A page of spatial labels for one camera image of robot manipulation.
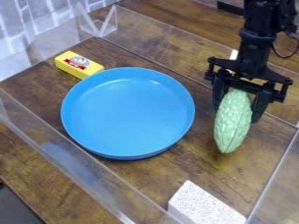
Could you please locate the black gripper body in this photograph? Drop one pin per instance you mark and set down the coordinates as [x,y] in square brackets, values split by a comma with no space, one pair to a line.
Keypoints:
[247,72]

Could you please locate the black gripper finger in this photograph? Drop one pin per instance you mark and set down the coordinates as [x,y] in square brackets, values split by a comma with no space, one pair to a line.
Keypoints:
[219,90]
[259,104]

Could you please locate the green bitter gourd toy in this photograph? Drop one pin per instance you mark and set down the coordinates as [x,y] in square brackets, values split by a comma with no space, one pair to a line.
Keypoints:
[232,121]

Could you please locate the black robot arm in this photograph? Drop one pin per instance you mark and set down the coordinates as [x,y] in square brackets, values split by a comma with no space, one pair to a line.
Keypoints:
[270,17]

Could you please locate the blue round tray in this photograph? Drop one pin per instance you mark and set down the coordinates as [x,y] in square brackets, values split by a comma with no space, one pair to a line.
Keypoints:
[127,113]

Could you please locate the black baseboard strip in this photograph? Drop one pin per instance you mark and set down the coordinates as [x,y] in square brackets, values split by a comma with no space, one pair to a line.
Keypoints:
[230,8]

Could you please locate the yellow rectangular box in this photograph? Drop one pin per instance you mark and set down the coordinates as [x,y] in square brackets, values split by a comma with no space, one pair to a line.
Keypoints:
[76,65]

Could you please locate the white speckled foam block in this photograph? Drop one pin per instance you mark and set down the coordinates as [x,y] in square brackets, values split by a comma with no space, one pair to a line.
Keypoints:
[195,207]

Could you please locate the clear acrylic enclosure wall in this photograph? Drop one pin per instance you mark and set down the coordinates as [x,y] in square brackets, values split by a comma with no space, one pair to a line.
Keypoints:
[72,187]

